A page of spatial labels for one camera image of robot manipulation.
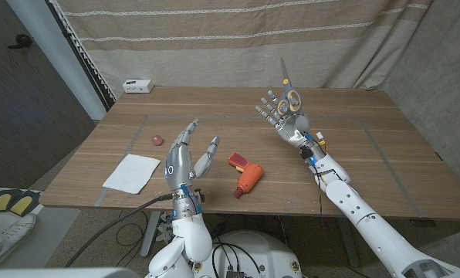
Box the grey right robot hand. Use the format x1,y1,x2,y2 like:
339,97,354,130
255,90,312,148

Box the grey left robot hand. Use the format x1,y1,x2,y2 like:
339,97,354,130
164,118,221,192

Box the orange grey scissors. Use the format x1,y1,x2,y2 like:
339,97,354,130
276,57,303,116

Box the white tissue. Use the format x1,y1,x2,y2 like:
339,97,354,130
102,153,161,195

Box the orange toy drill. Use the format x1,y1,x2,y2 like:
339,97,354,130
228,152,265,199

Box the white blue floral object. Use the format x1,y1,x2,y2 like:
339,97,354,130
156,215,175,244

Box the grey metal table leg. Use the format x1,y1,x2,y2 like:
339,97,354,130
140,211,162,258
336,217,361,268

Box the white power strip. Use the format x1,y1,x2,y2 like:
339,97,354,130
122,79,154,94

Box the beige striped backdrop curtain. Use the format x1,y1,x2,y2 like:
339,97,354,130
55,0,434,92

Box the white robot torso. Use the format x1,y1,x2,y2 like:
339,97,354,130
191,230,303,278

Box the black white triangle-pattern trim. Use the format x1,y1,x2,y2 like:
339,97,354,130
46,0,118,111

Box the white robot chest rim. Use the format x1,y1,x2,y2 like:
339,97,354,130
0,266,140,278

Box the yellow black foot pedal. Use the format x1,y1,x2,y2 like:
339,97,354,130
9,191,41,217
0,189,15,214

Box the white shoe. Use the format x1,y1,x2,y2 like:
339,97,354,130
0,213,37,270

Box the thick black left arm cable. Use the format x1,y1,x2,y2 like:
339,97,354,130
63,192,176,268

